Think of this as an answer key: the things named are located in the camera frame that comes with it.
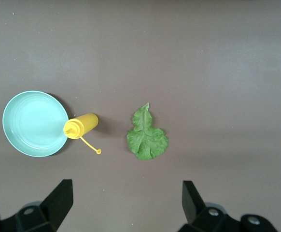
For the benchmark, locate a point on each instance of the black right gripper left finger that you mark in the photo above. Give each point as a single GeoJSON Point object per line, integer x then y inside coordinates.
{"type": "Point", "coordinates": [51, 212]}

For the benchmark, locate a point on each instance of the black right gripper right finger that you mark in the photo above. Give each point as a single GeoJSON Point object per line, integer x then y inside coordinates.
{"type": "Point", "coordinates": [198, 215]}

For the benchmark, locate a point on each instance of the green lettuce leaf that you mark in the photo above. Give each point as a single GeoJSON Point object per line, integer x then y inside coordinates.
{"type": "Point", "coordinates": [146, 142]}

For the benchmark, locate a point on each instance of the mint green plate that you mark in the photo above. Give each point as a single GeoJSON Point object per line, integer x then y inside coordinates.
{"type": "Point", "coordinates": [34, 123]}

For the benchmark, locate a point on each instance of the yellow squeeze bottle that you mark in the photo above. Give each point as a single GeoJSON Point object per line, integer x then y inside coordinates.
{"type": "Point", "coordinates": [85, 123]}

